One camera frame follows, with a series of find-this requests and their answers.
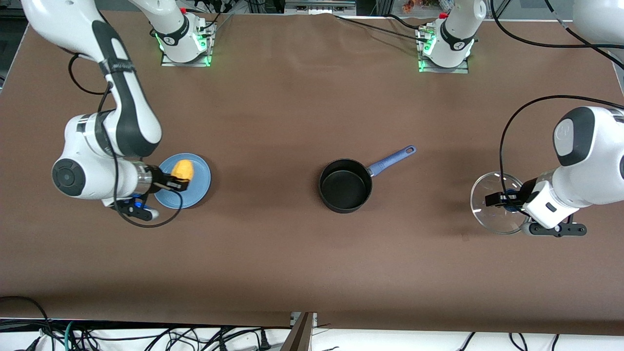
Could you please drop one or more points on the colourful toy pile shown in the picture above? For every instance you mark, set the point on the colourful toy pile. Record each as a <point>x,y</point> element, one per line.
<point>424,5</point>

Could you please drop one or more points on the glass lid blue knob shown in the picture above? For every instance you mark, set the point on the glass lid blue knob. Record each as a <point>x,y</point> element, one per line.
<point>487,217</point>

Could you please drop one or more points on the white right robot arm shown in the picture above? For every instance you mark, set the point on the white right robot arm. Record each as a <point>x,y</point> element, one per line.
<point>97,175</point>

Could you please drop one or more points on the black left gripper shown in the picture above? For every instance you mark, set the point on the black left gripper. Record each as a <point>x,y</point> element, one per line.
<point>517,196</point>

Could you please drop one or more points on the aluminium table edge profile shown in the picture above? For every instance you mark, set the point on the aluminium table edge profile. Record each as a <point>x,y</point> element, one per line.
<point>300,336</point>

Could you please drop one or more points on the blue round plate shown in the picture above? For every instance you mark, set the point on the blue round plate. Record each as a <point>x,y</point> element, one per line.
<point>197,187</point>

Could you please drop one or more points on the black power plug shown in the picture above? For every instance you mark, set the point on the black power plug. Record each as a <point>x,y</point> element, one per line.
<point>263,341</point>

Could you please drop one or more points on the brown table cover sheet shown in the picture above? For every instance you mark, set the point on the brown table cover sheet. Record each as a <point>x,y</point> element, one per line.
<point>292,122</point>

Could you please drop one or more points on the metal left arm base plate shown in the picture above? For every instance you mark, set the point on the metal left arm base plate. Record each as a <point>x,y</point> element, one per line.
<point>429,69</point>

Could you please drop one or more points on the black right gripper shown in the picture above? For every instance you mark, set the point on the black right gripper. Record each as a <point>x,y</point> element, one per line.
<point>159,177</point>

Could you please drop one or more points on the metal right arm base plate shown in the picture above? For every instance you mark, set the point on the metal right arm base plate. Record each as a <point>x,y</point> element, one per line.
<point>168,62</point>

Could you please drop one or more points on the yellow potato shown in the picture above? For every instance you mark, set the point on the yellow potato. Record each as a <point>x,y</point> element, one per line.
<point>184,169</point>

